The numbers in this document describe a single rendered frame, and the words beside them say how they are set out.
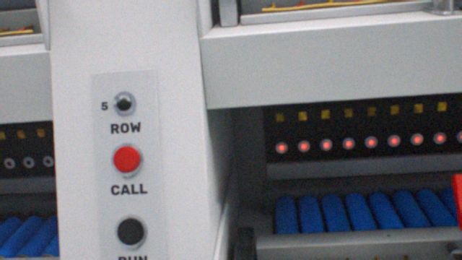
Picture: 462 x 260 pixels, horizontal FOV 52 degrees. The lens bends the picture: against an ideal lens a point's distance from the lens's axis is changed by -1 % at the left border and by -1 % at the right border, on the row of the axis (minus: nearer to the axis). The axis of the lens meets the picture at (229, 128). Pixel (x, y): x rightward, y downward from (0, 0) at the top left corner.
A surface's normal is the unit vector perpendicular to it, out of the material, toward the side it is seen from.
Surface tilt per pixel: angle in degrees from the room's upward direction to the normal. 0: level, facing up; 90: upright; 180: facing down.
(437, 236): 20
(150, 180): 90
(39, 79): 110
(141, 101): 90
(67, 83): 90
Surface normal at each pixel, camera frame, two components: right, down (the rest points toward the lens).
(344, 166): -0.07, 0.31
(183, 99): -0.10, -0.04
